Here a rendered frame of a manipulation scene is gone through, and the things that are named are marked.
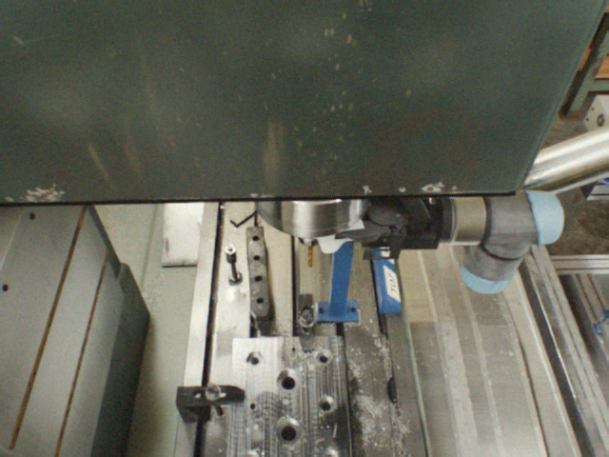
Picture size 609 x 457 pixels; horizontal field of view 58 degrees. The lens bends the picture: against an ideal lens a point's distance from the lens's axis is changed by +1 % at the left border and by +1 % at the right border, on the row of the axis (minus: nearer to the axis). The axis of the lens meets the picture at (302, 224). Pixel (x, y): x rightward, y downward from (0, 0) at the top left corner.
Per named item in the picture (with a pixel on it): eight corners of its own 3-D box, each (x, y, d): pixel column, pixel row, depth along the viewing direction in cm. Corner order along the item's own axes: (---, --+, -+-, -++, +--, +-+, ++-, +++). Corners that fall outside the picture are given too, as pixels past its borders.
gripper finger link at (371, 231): (337, 248, 71) (400, 236, 72) (338, 242, 70) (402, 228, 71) (327, 222, 74) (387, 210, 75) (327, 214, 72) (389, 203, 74)
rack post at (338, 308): (357, 302, 130) (368, 224, 107) (359, 322, 127) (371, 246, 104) (315, 303, 130) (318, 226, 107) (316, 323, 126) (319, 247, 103)
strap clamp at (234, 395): (248, 405, 114) (242, 375, 103) (247, 421, 112) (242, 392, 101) (186, 407, 114) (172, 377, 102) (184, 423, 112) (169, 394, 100)
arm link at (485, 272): (496, 243, 93) (517, 200, 85) (512, 299, 86) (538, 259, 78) (450, 242, 93) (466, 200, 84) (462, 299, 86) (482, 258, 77)
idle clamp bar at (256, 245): (265, 240, 142) (264, 225, 137) (273, 328, 125) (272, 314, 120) (246, 242, 142) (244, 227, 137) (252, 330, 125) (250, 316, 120)
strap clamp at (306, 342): (312, 316, 127) (312, 282, 116) (314, 369, 119) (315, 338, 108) (298, 317, 127) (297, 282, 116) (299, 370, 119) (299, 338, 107)
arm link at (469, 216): (489, 221, 71) (475, 176, 76) (455, 222, 71) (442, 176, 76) (474, 255, 77) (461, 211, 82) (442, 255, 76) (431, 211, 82)
